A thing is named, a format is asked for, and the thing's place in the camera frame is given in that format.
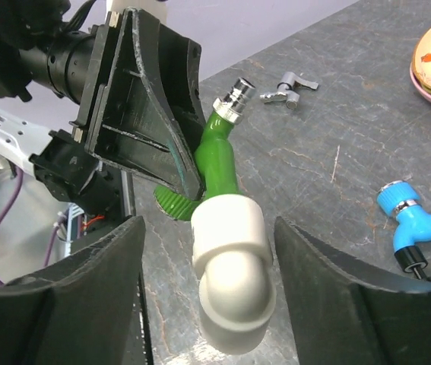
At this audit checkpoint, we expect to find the slotted cable duct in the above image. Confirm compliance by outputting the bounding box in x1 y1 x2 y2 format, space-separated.
53 203 85 259

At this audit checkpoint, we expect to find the blue water faucet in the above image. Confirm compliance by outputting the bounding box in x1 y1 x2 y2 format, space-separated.
376 180 431 282

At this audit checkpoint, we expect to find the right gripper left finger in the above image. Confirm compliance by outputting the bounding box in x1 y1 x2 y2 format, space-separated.
0 217 153 364

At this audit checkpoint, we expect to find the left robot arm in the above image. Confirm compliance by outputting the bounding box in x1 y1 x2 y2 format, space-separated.
0 1 205 215

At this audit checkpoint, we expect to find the white elbow fitting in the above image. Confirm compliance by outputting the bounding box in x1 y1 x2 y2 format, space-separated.
191 194 277 355

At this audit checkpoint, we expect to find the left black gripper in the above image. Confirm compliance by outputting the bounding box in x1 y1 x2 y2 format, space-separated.
72 9 205 199

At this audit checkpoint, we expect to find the green water faucet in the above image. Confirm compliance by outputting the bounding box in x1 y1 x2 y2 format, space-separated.
154 78 255 221

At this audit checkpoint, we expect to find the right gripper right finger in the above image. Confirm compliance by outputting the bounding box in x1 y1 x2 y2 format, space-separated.
274 217 431 364

